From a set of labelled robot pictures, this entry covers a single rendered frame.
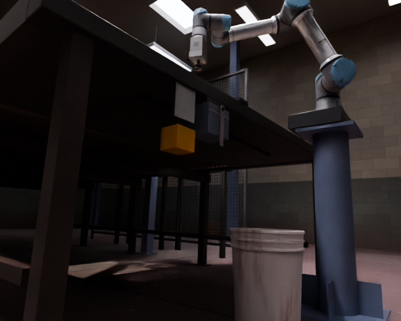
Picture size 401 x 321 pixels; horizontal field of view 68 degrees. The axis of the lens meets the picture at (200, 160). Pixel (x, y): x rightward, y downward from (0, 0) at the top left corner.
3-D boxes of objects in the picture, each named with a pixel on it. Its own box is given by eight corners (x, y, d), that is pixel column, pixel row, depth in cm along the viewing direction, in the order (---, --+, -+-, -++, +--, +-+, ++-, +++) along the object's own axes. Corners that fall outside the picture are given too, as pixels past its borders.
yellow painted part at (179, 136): (195, 153, 101) (197, 87, 106) (176, 147, 95) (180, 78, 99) (177, 155, 106) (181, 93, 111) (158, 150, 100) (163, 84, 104)
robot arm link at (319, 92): (334, 103, 164) (333, 79, 166) (345, 93, 150) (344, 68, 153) (312, 102, 164) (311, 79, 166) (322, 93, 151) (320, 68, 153)
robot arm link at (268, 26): (291, 18, 172) (209, 35, 170) (298, 4, 161) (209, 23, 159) (297, 35, 170) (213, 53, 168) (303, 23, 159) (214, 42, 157)
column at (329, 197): (390, 312, 142) (376, 135, 158) (381, 335, 112) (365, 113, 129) (309, 297, 164) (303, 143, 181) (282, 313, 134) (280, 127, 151)
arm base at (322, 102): (347, 118, 158) (345, 100, 160) (342, 109, 146) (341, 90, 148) (317, 122, 166) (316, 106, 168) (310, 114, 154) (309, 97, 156)
